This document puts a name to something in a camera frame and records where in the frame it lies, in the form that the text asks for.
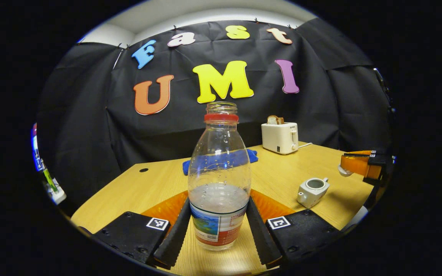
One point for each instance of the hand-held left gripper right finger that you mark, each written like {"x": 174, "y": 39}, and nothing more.
{"x": 261, "y": 237}

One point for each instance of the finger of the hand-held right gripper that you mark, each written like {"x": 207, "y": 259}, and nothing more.
{"x": 374, "y": 168}
{"x": 378, "y": 154}

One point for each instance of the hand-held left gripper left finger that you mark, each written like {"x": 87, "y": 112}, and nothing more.
{"x": 175, "y": 237}

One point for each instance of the white teacup lid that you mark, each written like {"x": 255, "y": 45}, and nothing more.
{"x": 344, "y": 171}

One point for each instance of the white ceramic teacup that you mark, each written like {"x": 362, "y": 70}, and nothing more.
{"x": 313, "y": 193}

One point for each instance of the clear plastic water bottle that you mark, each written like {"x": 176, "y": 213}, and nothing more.
{"x": 219, "y": 168}

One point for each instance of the green drink bottle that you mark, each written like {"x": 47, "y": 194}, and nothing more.
{"x": 50, "y": 180}

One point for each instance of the blue towel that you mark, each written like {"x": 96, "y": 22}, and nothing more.
{"x": 252, "y": 156}

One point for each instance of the white toaster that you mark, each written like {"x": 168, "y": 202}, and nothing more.
{"x": 278, "y": 138}

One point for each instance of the white side desk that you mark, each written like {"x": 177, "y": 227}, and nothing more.
{"x": 58, "y": 196}

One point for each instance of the computer monitor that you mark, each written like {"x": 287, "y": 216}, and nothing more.
{"x": 36, "y": 153}

